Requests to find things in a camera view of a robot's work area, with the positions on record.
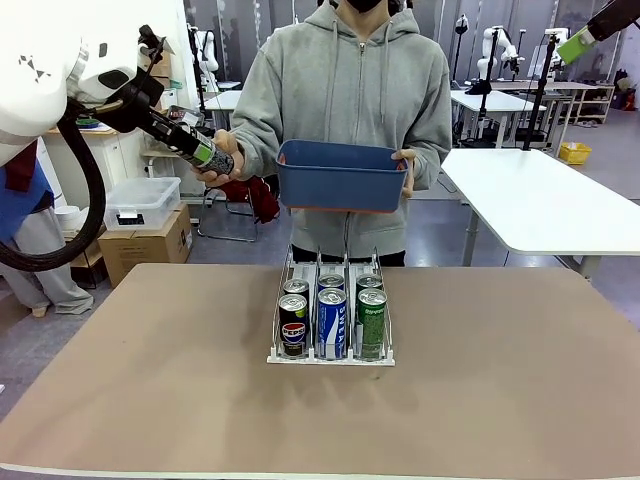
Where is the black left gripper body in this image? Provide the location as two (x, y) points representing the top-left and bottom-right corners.
(102, 75), (197, 154)

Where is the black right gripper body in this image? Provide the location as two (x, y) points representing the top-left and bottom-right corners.
(587, 0), (640, 44)

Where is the black grey-patterned Pepsi can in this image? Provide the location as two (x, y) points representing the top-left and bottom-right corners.
(192, 139), (237, 177)

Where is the blue plastic basket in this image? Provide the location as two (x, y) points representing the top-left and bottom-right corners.
(276, 139), (410, 214)

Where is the person's right forearm grey sleeve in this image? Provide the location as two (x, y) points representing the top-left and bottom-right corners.
(230, 112), (281, 181)

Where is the person's left forearm grey sleeve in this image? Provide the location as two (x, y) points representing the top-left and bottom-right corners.
(409, 132), (454, 192)

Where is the clear white can dispenser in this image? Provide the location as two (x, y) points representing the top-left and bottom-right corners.
(266, 244), (399, 367)

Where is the person's right hand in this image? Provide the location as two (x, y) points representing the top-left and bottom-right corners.
(191, 128), (247, 190)

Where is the person's left hand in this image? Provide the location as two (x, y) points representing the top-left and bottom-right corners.
(391, 148), (419, 200)

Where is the grey parts tray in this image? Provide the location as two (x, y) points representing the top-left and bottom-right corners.
(168, 104), (206, 127)

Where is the small wooden-top side table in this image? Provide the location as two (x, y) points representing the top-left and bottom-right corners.
(142, 147), (196, 181)

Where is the white desk cabinet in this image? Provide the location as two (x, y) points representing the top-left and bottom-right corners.
(37, 119), (151, 201)

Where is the white background desk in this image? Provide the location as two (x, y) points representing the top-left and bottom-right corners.
(203, 89), (251, 161)

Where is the black tripod stand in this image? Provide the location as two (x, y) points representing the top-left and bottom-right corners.
(464, 27), (501, 149)
(522, 29), (561, 151)

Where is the red jacket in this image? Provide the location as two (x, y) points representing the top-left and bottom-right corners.
(222, 175), (281, 225)

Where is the clear plastic storage box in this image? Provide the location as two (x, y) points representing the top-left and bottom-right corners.
(94, 175), (182, 232)

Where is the yellow plastic basket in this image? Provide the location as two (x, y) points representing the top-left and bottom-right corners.
(558, 142), (593, 166)

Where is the large cardboard box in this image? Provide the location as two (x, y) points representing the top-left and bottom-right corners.
(97, 202), (194, 290)

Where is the white paper roll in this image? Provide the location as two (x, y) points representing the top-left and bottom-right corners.
(53, 205), (81, 232)

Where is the person in grey hoodie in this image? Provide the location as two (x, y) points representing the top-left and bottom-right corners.
(230, 0), (454, 269)

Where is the large white table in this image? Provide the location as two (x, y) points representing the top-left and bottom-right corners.
(439, 148), (640, 279)

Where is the black Pepsi logo can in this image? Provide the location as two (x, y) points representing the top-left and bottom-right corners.
(278, 293), (310, 359)

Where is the person in maroon top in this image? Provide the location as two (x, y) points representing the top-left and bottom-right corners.
(0, 137), (95, 317)

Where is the green drink can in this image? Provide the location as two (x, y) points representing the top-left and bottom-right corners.
(355, 273), (385, 294)

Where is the blue Sweat can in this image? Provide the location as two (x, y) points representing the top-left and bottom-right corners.
(317, 288), (348, 360)

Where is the green small-print can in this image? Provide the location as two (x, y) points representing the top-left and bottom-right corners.
(356, 288), (388, 361)

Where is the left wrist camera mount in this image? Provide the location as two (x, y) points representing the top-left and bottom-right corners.
(135, 23), (171, 76)

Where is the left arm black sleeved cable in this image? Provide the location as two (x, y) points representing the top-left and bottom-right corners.
(0, 97), (109, 274)

